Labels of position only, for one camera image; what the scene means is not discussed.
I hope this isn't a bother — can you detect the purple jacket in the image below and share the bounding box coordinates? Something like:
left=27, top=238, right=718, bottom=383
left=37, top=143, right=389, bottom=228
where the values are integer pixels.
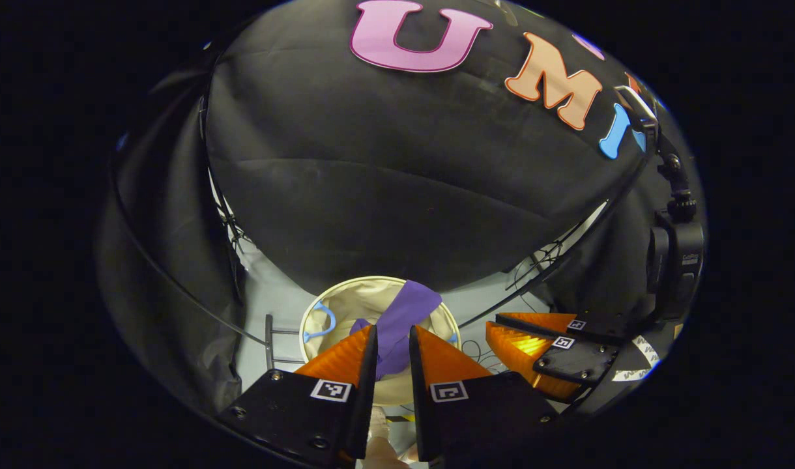
left=349, top=279, right=443, bottom=382

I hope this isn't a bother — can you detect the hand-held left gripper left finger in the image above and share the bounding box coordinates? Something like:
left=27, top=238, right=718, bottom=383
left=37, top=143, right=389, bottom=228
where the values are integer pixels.
left=218, top=324, right=379, bottom=468

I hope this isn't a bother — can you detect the cream laundry hamper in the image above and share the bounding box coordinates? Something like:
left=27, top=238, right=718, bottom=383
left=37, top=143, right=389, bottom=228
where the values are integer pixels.
left=299, top=275, right=463, bottom=406

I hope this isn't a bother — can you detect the black floor cable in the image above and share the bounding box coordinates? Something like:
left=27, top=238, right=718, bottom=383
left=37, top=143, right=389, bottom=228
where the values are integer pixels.
left=465, top=337, right=504, bottom=373

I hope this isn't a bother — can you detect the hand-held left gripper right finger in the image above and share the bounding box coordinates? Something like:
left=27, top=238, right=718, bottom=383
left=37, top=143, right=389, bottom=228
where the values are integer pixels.
left=408, top=325, right=562, bottom=463

